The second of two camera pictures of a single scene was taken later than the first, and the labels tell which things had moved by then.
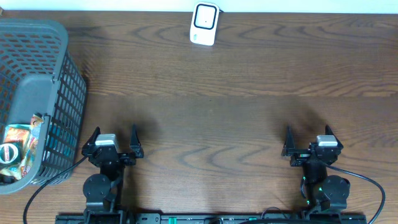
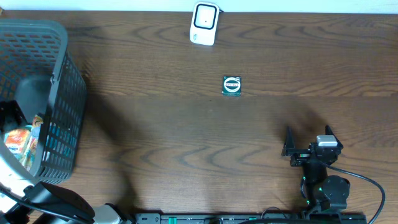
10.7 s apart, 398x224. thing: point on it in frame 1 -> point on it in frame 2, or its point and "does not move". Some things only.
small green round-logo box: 11,153 -> 232,86
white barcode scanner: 204,24 does not move
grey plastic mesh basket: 38,77 does not move
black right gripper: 301,155 does not move
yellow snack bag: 30,149 does not move
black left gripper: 136,152 -> 9,117
